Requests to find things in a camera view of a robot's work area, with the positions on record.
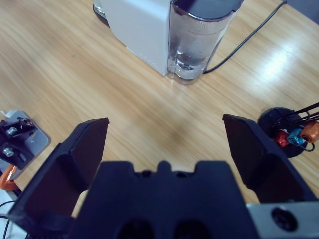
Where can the orange clamp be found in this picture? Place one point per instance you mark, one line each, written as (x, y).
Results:
(6, 179)

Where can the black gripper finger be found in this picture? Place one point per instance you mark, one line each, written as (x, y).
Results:
(49, 179)
(264, 164)

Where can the orange coffee capsule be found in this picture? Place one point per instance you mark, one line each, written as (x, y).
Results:
(310, 133)

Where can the teal coffee capsule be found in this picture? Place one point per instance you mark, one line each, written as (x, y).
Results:
(296, 137)

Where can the grey mount with dark post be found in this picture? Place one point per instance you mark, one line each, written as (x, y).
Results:
(32, 142)

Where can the red coffee capsule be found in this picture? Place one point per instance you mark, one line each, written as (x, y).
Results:
(282, 139)

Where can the black capsule holder with rods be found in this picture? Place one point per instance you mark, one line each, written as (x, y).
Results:
(268, 119)

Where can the white paper tag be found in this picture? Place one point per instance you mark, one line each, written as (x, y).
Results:
(8, 113)

